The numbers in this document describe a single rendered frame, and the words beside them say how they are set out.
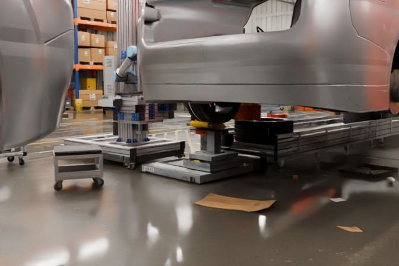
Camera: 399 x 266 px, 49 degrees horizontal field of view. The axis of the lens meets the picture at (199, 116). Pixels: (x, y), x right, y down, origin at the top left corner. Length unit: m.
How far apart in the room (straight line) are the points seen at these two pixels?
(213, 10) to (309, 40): 1.90
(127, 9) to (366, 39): 3.15
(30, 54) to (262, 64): 1.66
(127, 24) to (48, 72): 3.88
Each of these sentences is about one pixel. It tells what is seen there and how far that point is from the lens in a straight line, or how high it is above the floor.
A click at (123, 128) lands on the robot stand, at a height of 0.39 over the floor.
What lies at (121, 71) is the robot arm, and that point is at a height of 1.03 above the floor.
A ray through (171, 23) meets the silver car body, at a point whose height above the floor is 1.42.
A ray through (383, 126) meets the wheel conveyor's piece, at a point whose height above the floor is 0.28.
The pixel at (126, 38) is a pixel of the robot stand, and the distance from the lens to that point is 5.16.
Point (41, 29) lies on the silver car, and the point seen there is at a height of 1.06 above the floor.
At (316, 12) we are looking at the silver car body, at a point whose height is 1.29.
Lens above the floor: 0.91
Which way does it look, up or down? 4 degrees down
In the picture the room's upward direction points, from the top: straight up
